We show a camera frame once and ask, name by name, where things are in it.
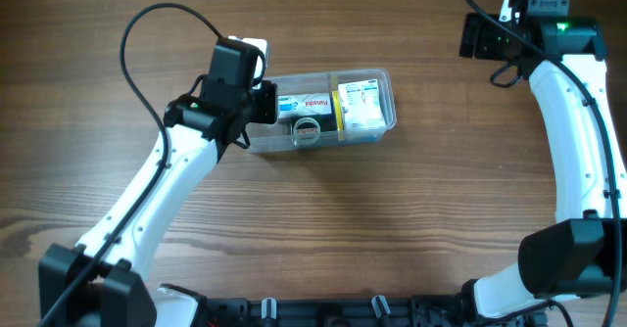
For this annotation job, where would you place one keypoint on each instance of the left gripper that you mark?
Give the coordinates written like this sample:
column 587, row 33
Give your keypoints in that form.
column 267, row 108

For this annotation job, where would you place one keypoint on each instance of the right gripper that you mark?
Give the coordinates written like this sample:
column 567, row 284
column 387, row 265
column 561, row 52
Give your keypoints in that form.
column 484, row 48

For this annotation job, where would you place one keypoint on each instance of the white Panadol box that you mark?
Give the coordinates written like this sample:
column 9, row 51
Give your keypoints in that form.
column 304, row 105

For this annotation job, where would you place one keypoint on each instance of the green Zam-Buk box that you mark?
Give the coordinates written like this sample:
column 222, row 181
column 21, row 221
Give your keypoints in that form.
column 312, row 131

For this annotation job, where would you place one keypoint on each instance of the blue yellow VapoDrops box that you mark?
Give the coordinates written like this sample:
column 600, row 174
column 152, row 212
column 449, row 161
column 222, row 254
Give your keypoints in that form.
column 338, row 112

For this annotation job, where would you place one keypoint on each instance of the white medicine box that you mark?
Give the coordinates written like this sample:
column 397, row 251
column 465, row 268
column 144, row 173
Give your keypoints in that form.
column 360, row 103

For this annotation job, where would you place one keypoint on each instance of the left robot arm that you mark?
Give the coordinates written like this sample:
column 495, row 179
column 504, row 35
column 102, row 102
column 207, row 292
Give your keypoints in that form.
column 101, row 281

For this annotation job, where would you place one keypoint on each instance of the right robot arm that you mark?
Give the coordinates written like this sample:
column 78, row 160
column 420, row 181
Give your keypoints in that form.
column 583, row 254

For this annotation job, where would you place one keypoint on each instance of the clear plastic container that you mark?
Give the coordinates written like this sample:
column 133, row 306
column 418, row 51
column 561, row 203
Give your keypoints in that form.
column 277, row 137

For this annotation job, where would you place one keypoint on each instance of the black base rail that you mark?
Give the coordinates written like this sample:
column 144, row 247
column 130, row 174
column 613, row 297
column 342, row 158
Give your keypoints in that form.
column 378, row 311

